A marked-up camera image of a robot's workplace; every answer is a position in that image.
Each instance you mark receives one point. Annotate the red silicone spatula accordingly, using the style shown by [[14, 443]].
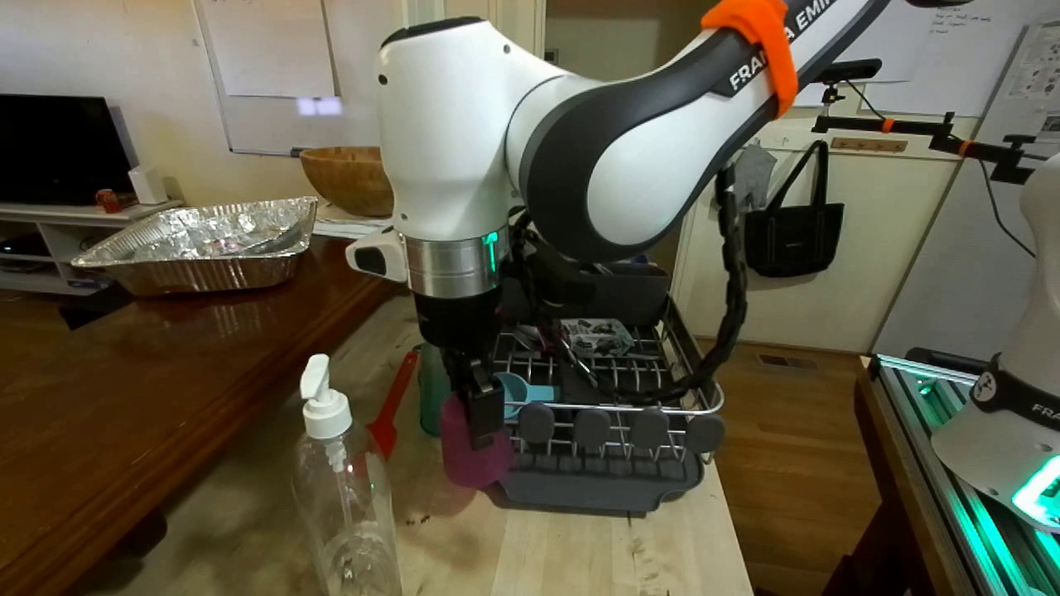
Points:
[[383, 429]]

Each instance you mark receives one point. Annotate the pink plastic cup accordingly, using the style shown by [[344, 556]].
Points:
[[465, 461]]

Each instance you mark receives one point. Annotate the green plastic cup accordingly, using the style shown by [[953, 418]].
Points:
[[437, 390]]

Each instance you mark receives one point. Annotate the clear plastic pump bottle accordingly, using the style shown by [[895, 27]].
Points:
[[344, 492]]

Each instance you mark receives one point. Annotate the black tote bag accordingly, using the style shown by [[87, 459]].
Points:
[[798, 240]]

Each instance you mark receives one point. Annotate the woven wicker basket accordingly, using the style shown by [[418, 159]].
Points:
[[348, 178]]

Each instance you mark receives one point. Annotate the blue plastic scoop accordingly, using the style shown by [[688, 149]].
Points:
[[522, 393]]

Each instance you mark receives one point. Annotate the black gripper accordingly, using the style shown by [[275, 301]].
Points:
[[465, 331]]

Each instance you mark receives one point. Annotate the white low shelf unit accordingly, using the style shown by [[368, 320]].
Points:
[[37, 247]]

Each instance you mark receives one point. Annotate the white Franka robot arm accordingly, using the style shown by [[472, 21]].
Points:
[[475, 128]]

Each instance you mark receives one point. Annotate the white whiteboard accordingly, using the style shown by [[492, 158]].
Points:
[[296, 74]]

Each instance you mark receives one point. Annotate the metal wire dish rack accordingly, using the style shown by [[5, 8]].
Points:
[[608, 445]]

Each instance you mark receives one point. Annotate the aluminium foil tray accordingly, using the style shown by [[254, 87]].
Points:
[[208, 249]]

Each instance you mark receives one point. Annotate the black monitor screen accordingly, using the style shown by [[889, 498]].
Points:
[[57, 149]]

